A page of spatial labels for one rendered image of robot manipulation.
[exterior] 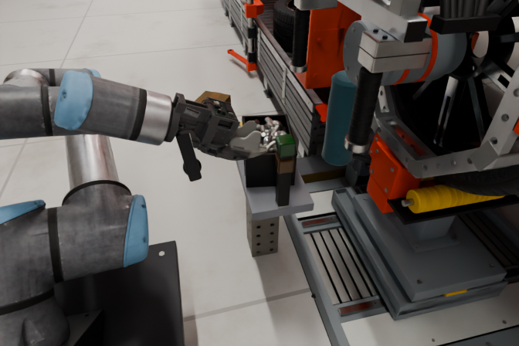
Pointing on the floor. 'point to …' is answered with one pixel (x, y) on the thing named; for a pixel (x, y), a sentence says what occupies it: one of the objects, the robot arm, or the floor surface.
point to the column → (262, 235)
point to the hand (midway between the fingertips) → (259, 151)
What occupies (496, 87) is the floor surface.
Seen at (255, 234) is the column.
